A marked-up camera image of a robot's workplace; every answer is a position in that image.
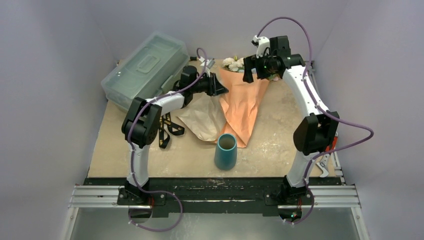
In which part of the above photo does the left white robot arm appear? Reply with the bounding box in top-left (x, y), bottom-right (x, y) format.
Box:
top-left (117, 65), bottom-right (229, 205)

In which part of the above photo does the aluminium frame rail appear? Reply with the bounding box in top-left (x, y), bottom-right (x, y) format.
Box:
top-left (61, 185), bottom-right (370, 240)

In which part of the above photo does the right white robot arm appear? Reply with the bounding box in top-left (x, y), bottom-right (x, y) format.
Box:
top-left (242, 35), bottom-right (339, 204)

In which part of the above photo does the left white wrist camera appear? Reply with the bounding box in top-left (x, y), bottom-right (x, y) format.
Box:
top-left (197, 56), bottom-right (215, 76)

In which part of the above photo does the black gold lettered ribbon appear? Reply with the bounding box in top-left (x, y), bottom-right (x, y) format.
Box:
top-left (158, 112), bottom-right (185, 149)

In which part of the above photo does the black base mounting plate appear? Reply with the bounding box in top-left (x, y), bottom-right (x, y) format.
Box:
top-left (82, 177), bottom-right (316, 219)

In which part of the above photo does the orange handled wrench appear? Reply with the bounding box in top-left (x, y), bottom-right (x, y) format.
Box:
top-left (316, 132), bottom-right (338, 178)

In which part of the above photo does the orange flower bouquet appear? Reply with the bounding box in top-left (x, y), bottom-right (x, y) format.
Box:
top-left (221, 56), bottom-right (281, 81)

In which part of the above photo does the teal ceramic vase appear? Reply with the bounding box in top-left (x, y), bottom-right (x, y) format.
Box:
top-left (214, 133), bottom-right (237, 171)

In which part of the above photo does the orange beige wrapping paper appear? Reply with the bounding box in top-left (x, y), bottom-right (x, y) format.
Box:
top-left (173, 69), bottom-right (269, 148)

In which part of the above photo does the translucent plastic storage box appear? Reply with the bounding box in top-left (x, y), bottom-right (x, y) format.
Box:
top-left (101, 32), bottom-right (190, 112)

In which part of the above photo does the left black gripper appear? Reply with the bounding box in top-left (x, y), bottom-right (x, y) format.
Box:
top-left (190, 72), bottom-right (229, 97)

